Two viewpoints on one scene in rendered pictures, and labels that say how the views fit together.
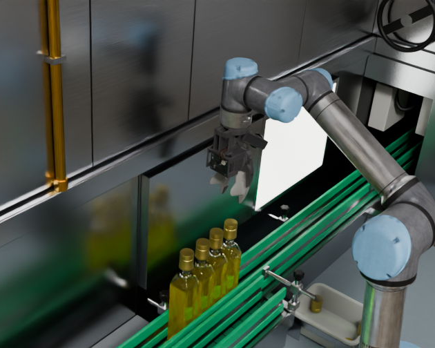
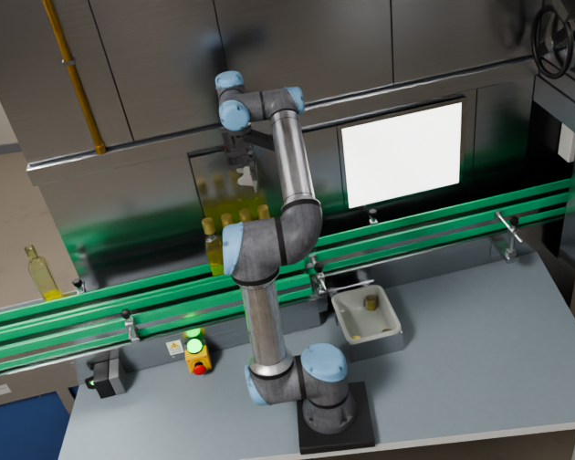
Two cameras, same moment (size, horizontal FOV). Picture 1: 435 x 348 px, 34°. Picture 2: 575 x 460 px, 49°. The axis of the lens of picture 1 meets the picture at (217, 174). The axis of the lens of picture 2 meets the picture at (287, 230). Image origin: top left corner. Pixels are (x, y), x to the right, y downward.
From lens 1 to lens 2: 1.38 m
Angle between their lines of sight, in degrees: 40
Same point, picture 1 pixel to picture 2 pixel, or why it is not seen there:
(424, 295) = (493, 334)
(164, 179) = (208, 162)
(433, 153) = not seen: outside the picture
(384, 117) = (569, 147)
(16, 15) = (29, 31)
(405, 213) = (258, 224)
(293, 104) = (233, 116)
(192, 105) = not seen: hidden behind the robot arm
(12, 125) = (47, 103)
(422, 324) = (459, 357)
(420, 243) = (256, 254)
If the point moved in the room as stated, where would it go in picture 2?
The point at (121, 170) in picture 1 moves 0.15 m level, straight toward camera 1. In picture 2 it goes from (157, 148) to (121, 172)
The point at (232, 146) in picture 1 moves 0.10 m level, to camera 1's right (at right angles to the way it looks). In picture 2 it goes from (235, 143) to (260, 152)
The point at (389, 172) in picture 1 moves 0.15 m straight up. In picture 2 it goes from (288, 190) to (279, 134)
